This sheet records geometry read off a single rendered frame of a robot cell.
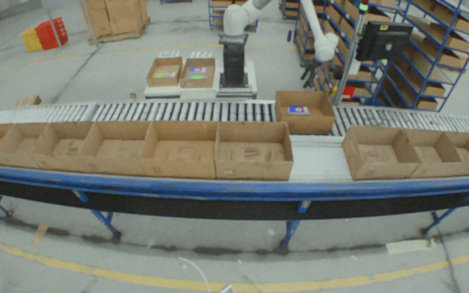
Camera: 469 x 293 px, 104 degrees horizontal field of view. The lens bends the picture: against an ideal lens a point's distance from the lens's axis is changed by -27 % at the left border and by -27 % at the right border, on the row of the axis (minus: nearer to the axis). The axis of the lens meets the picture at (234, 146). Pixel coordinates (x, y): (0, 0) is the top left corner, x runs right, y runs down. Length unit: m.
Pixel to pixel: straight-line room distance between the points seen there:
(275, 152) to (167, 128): 0.66
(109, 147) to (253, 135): 0.91
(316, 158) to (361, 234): 1.10
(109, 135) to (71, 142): 0.32
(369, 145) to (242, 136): 0.85
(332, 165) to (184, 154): 0.87
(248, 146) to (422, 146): 1.28
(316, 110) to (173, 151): 1.16
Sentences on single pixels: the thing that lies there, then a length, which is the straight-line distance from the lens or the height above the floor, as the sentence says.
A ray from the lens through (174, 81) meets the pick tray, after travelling 2.26.
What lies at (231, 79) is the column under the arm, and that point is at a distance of 2.19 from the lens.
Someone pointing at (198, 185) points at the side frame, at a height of 0.91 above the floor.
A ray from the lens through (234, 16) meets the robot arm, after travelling 1.96.
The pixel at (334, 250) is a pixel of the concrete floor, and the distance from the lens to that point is 2.26.
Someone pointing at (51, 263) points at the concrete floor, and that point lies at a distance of 2.62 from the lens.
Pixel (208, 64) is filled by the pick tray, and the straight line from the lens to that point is 2.51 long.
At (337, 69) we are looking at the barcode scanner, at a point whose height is 1.08.
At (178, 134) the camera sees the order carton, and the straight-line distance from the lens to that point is 1.53.
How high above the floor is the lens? 2.00
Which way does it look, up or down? 48 degrees down
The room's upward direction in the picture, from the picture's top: straight up
